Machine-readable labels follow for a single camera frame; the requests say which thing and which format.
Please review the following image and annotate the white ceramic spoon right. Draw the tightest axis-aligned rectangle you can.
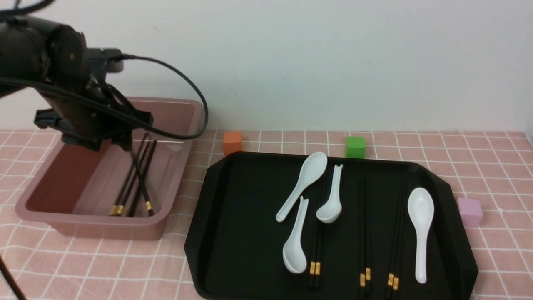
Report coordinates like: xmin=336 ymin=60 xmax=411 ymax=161
xmin=407 ymin=187 xmax=435 ymax=284

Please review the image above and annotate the black plastic tray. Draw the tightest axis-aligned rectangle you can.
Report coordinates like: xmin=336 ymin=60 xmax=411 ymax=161
xmin=184 ymin=152 xmax=478 ymax=300

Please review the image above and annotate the pink cube block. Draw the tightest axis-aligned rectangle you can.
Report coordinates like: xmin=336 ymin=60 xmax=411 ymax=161
xmin=457 ymin=197 xmax=483 ymax=228

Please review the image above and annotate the pink plastic bin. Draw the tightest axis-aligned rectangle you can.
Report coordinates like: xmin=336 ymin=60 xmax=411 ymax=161
xmin=15 ymin=97 xmax=204 ymax=241

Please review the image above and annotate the green cube block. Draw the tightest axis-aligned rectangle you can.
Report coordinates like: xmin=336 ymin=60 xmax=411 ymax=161
xmin=345 ymin=135 xmax=366 ymax=159

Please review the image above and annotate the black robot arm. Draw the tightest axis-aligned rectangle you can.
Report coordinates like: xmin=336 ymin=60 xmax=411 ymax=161
xmin=0 ymin=16 xmax=154 ymax=151

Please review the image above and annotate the white ceramic spoon near left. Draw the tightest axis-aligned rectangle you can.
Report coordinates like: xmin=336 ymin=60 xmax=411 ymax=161
xmin=282 ymin=196 xmax=309 ymax=274

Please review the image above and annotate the white ceramic spoon far left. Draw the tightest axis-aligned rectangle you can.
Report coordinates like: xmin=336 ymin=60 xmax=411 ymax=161
xmin=275 ymin=152 xmax=328 ymax=223

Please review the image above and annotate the white ceramic spoon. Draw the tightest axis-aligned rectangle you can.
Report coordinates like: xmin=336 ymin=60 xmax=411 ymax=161
xmin=275 ymin=152 xmax=328 ymax=223
xmin=316 ymin=165 xmax=344 ymax=224
xmin=407 ymin=187 xmax=435 ymax=284
xmin=282 ymin=196 xmax=309 ymax=274

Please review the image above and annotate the black cable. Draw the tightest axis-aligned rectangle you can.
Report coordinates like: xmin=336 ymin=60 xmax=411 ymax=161
xmin=121 ymin=53 xmax=209 ymax=140

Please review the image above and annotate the black chopstick gold band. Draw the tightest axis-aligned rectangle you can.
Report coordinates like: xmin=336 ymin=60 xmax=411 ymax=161
xmin=109 ymin=133 xmax=149 ymax=216
xmin=313 ymin=184 xmax=326 ymax=289
xmin=388 ymin=182 xmax=407 ymax=300
xmin=308 ymin=220 xmax=320 ymax=289
xmin=109 ymin=148 xmax=154 ymax=217
xmin=385 ymin=183 xmax=402 ymax=297
xmin=127 ymin=140 xmax=157 ymax=217
xmin=359 ymin=178 xmax=367 ymax=300
xmin=362 ymin=177 xmax=371 ymax=300
xmin=127 ymin=150 xmax=154 ymax=217

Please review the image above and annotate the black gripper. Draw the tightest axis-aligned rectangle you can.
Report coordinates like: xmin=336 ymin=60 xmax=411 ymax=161
xmin=34 ymin=85 xmax=154 ymax=151

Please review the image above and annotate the white ceramic spoon middle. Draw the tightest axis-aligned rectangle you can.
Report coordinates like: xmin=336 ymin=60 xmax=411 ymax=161
xmin=316 ymin=165 xmax=344 ymax=224

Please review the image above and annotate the orange cube block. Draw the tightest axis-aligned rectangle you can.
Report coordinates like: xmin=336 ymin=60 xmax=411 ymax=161
xmin=223 ymin=131 xmax=242 ymax=155

